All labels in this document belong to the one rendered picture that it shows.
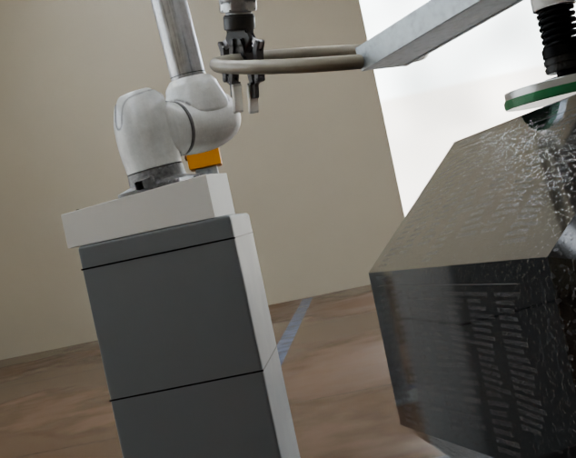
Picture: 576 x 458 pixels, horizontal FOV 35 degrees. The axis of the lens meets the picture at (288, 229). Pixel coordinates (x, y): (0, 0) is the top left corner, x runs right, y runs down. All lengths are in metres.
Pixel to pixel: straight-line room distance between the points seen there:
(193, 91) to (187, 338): 0.70
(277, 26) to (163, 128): 6.07
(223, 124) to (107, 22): 6.22
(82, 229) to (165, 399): 0.48
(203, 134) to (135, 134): 0.21
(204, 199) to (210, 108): 0.37
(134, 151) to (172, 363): 0.57
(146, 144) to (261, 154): 5.95
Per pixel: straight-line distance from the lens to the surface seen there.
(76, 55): 8.82
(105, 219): 2.37
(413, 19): 1.76
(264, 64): 1.89
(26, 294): 8.92
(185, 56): 2.64
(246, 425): 2.37
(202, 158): 3.36
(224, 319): 2.32
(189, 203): 2.32
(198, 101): 2.59
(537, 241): 1.08
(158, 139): 2.47
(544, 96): 1.49
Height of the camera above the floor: 0.77
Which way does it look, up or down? 1 degrees down
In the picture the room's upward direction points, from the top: 12 degrees counter-clockwise
